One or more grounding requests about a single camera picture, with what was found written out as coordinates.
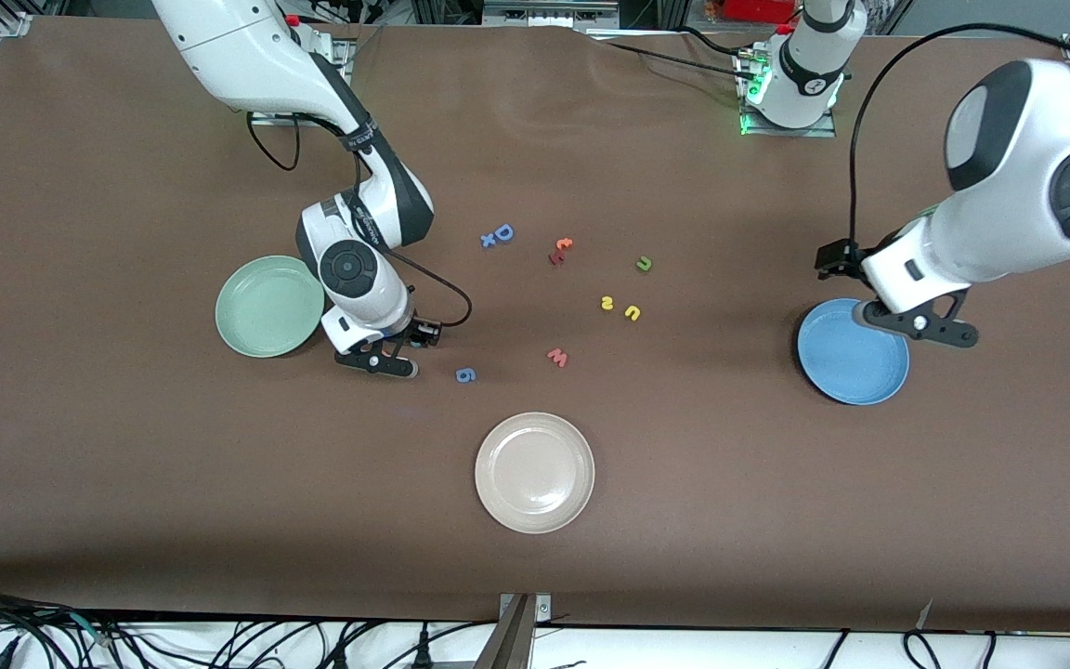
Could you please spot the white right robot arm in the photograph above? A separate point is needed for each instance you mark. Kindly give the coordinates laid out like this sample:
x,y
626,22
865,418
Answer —
x,y
238,56

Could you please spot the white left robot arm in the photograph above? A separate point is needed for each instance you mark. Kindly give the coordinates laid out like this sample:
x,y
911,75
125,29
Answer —
x,y
1037,158

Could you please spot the blue letter g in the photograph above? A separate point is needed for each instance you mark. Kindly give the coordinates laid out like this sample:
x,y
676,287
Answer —
x,y
465,374

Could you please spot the blue plate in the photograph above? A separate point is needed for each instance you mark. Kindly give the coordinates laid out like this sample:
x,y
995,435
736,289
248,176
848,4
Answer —
x,y
855,367

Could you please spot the pale green plate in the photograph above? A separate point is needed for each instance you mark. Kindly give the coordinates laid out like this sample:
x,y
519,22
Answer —
x,y
266,307

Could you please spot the blue letter D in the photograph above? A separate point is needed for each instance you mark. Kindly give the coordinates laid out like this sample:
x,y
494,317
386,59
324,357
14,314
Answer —
x,y
503,232

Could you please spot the red letter w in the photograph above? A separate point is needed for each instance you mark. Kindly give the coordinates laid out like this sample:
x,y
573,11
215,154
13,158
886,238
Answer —
x,y
557,357

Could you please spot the beige plate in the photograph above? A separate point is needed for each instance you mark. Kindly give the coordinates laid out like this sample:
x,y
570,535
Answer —
x,y
535,474

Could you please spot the red box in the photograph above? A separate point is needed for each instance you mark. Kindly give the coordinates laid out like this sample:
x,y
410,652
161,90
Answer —
x,y
758,9

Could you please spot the white paper tag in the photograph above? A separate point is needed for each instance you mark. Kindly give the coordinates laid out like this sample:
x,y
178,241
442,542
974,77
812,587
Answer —
x,y
925,615

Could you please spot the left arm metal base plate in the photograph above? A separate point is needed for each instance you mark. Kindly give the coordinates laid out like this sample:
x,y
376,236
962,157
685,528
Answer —
x,y
790,133

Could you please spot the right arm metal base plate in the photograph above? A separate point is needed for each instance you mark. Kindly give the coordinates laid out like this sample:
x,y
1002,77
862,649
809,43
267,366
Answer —
x,y
261,120

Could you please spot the metal table edge bracket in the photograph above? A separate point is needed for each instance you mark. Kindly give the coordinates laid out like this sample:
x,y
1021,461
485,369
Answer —
x,y
512,641

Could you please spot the aluminium frame rail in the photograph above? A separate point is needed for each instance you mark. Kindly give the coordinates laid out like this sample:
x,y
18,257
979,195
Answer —
x,y
549,11

